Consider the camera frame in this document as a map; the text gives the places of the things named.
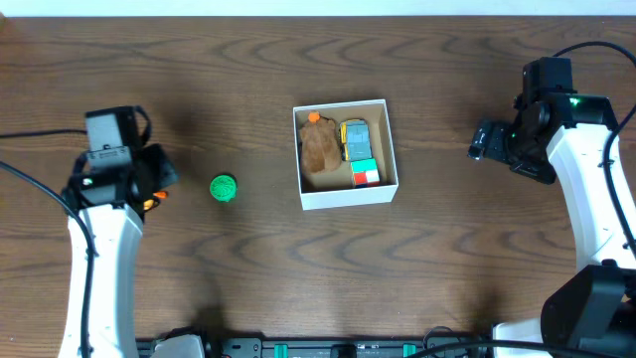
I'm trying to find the colourful puzzle cube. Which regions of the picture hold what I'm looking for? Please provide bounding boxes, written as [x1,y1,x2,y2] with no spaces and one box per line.
[351,158,381,188]

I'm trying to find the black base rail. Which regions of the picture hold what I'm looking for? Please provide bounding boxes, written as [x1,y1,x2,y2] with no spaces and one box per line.
[136,326,489,358]

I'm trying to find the orange rubber duck toy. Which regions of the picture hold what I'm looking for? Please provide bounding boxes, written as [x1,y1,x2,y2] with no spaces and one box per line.
[143,191,169,212]

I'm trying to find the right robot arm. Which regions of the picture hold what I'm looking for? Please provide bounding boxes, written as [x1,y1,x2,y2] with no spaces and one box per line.
[468,92,635,357]

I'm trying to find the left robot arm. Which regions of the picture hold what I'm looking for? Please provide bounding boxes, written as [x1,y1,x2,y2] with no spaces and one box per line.
[59,144,178,358]

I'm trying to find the brown plush bear toy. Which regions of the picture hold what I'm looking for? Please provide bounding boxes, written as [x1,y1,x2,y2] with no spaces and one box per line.
[299,111,342,175]

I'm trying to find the white cardboard box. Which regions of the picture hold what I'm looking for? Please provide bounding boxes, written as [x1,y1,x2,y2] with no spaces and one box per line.
[292,99,399,211]

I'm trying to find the green ribbed plastic cap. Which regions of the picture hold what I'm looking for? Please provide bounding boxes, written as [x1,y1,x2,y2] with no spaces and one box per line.
[210,174,238,202]

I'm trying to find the yellow grey toy truck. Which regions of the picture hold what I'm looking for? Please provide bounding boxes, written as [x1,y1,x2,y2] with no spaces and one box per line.
[339,119,372,161]

